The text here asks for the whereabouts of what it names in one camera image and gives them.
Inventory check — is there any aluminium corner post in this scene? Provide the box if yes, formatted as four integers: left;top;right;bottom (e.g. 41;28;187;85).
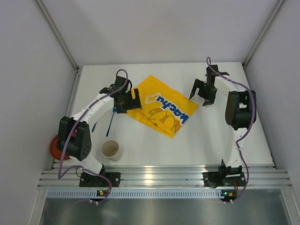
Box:
242;0;286;69
33;0;79;71

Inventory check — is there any yellow pikachu placemat cloth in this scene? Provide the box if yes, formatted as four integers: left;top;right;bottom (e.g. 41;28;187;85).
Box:
127;75;199;138

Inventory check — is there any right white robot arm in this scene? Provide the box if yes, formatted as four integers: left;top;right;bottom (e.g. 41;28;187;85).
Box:
189;65;256;170

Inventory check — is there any perforated cable duct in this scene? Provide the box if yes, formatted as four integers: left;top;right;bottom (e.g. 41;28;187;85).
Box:
47;188;236;199

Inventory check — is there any left aluminium corner post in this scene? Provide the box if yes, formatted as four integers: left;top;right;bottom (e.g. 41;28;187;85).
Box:
33;0;79;71

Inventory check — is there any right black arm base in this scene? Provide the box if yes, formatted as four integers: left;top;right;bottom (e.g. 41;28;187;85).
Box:
202;160;246;188

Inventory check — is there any red plastic plate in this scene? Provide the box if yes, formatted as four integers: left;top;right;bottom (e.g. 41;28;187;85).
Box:
50;132;76;161

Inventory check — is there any aluminium mounting rail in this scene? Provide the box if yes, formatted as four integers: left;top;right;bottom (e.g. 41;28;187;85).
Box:
37;165;292;189

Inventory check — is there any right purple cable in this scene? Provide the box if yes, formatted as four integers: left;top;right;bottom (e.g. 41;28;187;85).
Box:
206;56;257;202

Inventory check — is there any beige paper cup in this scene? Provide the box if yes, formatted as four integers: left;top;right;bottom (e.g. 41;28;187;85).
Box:
101;140;122;162

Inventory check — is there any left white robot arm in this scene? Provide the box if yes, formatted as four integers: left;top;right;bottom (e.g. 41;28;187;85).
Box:
57;75;142;179

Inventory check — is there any purple cable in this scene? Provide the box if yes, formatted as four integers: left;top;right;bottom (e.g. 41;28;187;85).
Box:
58;69;129;203
206;56;257;202

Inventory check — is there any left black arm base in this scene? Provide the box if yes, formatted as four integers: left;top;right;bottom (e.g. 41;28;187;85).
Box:
79;172;121;188

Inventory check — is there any blue plastic fork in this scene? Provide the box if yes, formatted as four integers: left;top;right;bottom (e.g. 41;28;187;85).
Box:
105;107;117;137

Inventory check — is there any right aluminium corner post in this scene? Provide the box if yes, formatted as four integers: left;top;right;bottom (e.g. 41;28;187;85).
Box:
242;0;286;69

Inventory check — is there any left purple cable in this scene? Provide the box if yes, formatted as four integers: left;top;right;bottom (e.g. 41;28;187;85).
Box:
58;69;129;203

